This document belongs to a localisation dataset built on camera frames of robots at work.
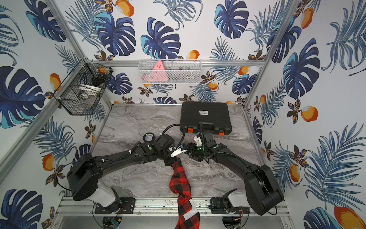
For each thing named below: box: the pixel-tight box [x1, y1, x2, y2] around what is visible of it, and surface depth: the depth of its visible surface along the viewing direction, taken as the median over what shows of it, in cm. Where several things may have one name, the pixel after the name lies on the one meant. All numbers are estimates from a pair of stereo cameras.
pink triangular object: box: [152, 60, 166, 71], surface depth 90 cm
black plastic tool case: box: [179, 101, 233, 136], surface depth 106 cm
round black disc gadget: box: [142, 132, 155, 143], surface depth 102 cm
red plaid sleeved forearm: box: [169, 162, 201, 229], surface depth 76 cm
